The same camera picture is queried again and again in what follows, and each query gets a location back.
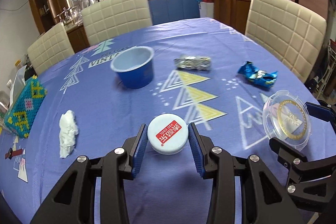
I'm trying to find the cream chair right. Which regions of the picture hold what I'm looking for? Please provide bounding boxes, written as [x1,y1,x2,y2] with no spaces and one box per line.
[245,0,327,83]

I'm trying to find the cream chair far left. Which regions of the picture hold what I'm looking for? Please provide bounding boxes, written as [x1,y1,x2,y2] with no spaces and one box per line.
[27,23,75,76]

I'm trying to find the clear round plastic lid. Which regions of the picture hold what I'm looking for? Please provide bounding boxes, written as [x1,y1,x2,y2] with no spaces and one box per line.
[262,90,311,151]

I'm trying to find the white appliance with red top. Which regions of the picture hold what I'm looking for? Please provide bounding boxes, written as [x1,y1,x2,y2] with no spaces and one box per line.
[197,0,214,18]

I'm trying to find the blue plastic cup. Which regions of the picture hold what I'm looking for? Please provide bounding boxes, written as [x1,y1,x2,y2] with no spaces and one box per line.
[110,46,154,89]

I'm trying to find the cream chair middle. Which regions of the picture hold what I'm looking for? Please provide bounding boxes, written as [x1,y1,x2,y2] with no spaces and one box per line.
[81,0,153,46]

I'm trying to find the cream chair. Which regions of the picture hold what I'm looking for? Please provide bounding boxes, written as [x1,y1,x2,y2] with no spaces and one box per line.
[27,23,75,76]
[81,0,153,46]
[245,0,327,83]

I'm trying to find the blue foil candy wrapper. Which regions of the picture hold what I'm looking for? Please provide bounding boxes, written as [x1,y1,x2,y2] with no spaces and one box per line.
[238,61,278,90]

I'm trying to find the clear glass liquor bottle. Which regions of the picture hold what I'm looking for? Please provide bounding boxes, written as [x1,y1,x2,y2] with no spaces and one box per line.
[0,91,10,126]

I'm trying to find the white round bottle cap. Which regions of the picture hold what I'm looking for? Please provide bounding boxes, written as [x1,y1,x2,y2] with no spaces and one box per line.
[147,113,189,155]

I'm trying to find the silver foil wrapper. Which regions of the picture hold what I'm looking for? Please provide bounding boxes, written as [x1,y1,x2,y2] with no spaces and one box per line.
[174,55,211,71]

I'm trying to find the beaded teal tissue box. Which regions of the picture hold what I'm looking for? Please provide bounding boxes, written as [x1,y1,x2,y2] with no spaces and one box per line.
[3,66,47,138]

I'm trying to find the blue printed tablecloth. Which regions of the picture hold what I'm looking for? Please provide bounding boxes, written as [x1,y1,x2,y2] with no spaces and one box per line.
[1,18,314,223]

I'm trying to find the blue kitchen cabinets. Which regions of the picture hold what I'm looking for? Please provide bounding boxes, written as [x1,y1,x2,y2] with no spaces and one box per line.
[148,0,200,25]

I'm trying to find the white tissue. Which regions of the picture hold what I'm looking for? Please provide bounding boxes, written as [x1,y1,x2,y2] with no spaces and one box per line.
[59,110,79,159]

